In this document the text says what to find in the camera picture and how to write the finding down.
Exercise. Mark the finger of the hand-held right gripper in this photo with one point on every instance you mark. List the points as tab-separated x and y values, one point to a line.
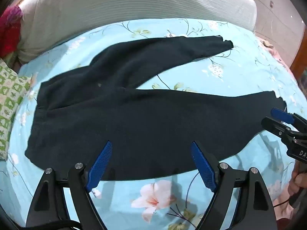
272	124
281	115

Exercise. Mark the blue floral bedsheet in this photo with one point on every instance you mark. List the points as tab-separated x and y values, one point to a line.
158	196

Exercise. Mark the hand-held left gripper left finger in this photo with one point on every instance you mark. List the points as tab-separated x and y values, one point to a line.
100	165

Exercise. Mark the black pants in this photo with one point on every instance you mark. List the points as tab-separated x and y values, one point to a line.
134	115

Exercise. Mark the pink cloth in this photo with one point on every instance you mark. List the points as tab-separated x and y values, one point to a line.
273	50

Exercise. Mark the wooden bed frame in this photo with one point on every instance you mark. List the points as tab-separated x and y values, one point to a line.
299	55

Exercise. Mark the red cloth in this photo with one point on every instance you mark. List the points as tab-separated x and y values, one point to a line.
9	31

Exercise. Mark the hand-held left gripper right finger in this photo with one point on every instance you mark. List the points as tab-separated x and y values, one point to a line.
202	164

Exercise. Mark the person's right hand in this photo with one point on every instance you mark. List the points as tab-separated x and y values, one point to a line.
298	183

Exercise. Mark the white ribbed blanket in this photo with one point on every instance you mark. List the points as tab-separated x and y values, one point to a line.
124	4

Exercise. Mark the green patterned pillow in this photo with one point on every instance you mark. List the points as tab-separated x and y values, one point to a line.
9	100

